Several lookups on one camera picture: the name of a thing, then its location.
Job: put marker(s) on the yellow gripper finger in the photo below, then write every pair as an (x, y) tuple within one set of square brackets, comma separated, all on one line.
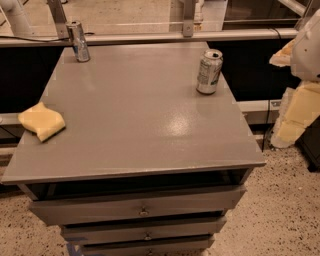
[(282, 57), (299, 108)]

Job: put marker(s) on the yellow sponge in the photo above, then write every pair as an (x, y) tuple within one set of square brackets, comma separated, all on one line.
[(42, 121)]

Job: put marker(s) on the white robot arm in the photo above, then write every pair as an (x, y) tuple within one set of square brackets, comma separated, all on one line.
[(305, 56)]

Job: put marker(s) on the slim silver energy drink can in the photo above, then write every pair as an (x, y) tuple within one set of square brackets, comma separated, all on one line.
[(78, 41)]

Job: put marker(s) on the metal railing bar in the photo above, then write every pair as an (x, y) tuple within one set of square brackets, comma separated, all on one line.
[(96, 40)]

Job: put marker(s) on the middle grey drawer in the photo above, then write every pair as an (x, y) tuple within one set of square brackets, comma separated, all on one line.
[(144, 231)]

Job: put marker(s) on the grey drawer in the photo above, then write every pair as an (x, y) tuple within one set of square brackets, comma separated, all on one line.
[(144, 231), (137, 205), (149, 248)]

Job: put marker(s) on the grey drawer cabinet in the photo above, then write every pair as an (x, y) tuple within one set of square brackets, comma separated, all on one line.
[(135, 123)]

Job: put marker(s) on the bottom grey drawer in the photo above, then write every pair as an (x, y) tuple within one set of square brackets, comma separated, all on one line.
[(149, 248)]

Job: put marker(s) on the top grey drawer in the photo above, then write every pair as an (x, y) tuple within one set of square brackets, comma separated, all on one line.
[(137, 205)]

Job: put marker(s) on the white pipe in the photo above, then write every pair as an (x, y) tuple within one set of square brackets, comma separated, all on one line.
[(16, 16)]

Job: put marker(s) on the metal bracket post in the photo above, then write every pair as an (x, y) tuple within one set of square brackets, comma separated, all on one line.
[(188, 17)]

